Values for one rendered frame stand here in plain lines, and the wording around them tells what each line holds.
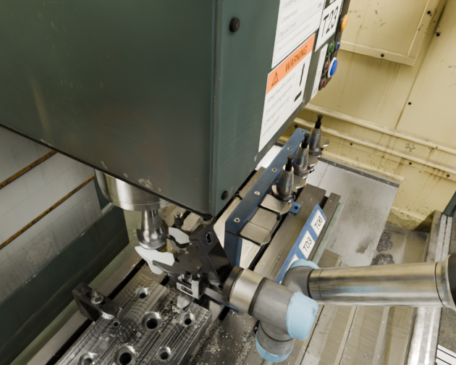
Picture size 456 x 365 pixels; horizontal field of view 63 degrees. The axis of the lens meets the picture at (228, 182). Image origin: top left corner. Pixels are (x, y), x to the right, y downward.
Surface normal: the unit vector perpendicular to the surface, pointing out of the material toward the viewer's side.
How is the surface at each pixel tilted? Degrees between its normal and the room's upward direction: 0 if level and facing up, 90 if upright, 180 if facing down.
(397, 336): 17
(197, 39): 90
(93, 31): 90
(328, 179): 24
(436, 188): 89
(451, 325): 0
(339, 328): 8
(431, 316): 0
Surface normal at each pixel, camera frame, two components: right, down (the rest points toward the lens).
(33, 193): 0.88, 0.35
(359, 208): -0.15, -0.45
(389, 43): -0.48, 0.56
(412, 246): -0.22, -0.82
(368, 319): 0.11, -0.82
